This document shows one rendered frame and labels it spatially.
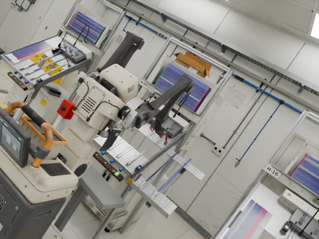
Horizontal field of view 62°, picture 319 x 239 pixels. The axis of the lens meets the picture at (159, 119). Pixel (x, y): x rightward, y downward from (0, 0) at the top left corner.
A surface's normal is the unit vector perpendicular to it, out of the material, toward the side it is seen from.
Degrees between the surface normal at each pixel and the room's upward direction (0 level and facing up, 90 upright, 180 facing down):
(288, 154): 90
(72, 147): 82
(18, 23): 90
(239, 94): 90
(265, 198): 45
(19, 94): 90
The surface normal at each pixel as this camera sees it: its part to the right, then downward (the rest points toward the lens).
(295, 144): -0.40, -0.14
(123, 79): 0.11, -0.65
